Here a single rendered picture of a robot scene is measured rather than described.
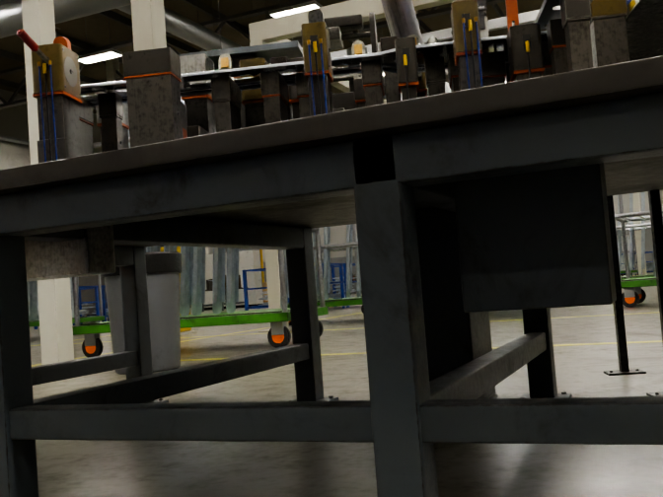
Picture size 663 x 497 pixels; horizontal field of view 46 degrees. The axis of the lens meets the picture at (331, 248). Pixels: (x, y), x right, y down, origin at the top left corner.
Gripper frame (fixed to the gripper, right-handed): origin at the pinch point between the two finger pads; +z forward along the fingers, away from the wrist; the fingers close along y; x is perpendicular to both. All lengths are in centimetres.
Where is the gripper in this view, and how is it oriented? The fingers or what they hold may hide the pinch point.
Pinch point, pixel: (481, 32)
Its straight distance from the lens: 210.5
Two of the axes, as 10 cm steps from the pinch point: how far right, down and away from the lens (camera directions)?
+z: 0.7, 10.0, -0.5
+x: 9.9, -0.8, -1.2
